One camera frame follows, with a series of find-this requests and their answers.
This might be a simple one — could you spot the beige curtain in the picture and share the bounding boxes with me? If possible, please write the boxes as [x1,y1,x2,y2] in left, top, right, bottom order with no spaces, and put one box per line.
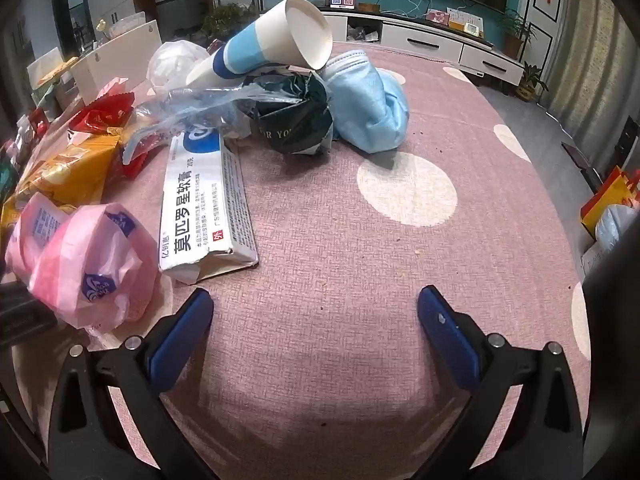
[540,0,640,161]

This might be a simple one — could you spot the white wooden box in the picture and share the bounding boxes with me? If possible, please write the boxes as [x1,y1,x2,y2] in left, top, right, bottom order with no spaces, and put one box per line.
[70,19,163,103]

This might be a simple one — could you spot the yellow-soled slipper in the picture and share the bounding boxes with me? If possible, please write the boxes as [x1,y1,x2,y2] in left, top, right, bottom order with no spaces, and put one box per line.
[186,0,333,86]

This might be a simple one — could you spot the clutter of small household items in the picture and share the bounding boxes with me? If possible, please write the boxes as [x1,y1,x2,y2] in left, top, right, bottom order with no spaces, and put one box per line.
[0,55,76,186]

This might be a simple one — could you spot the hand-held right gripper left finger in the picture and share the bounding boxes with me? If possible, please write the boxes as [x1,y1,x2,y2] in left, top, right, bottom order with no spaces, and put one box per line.
[47,287,216,480]

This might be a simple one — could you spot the white medicine box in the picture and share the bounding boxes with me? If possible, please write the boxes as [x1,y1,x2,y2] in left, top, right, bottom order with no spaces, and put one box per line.
[159,127,260,286]

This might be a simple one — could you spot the potted plant on tv stand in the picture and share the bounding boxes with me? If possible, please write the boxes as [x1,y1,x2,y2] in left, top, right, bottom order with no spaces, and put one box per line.
[495,7,538,58]

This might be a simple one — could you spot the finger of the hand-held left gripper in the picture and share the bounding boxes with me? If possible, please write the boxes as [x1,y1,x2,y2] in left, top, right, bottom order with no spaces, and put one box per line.
[0,280,56,348]

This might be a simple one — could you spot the white yellow box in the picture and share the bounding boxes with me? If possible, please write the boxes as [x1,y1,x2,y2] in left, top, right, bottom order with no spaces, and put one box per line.
[447,7,486,36]

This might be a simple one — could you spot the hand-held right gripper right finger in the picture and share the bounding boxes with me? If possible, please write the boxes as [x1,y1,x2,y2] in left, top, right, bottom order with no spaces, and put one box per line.
[417,285,586,480]

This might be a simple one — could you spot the dark crumpled plastic bag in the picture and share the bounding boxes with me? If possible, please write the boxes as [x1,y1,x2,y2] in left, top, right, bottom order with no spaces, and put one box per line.
[245,72,335,156]

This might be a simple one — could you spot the yellow gift bag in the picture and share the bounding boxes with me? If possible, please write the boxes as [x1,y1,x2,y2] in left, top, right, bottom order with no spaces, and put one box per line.
[580,167,640,238]

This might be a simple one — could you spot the pink plastic bag blue logos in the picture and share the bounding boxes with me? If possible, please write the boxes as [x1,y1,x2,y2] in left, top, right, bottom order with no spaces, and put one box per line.
[5,192,161,333]

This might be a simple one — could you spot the dark brown doormat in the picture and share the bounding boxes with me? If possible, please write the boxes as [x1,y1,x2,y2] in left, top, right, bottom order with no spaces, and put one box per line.
[562,140,603,191]

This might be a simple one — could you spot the large plant on black stand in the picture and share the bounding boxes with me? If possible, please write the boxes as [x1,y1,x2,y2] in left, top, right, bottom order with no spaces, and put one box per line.
[200,2,261,43]

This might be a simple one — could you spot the white tv stand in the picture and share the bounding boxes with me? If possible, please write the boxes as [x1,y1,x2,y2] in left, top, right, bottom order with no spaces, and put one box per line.
[320,7,526,86]

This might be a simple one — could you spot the red snack packet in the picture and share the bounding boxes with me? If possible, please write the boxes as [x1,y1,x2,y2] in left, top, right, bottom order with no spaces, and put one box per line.
[67,92,136,133]
[120,140,161,181]

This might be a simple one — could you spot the pale blue plastic bag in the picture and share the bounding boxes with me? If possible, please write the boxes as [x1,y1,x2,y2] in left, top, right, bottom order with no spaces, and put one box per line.
[595,205,640,256]

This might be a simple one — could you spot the blue face mask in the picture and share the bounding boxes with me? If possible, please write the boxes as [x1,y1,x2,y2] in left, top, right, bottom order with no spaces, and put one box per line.
[320,50,408,153]

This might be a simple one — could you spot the small potted floor plant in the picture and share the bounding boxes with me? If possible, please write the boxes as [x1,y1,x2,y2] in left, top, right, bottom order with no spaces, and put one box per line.
[515,62,548,103]

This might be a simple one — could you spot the clear plastic bag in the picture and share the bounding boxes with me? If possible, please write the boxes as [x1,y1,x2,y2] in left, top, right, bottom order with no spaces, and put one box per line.
[122,82,281,166]

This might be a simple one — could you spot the yellow snack bag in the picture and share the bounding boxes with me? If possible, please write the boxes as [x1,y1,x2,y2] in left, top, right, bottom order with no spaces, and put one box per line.
[0,132,126,226]

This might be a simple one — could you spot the black tall speaker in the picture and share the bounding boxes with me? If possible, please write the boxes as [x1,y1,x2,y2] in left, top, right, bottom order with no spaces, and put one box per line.
[615,115,640,171]

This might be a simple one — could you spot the pink dotted rug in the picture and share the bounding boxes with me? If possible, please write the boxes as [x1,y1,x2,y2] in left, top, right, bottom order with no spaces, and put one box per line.
[10,40,593,480]

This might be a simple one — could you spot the cardboard box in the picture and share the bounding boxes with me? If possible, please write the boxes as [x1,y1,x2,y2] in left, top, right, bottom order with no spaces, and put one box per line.
[582,240,616,276]

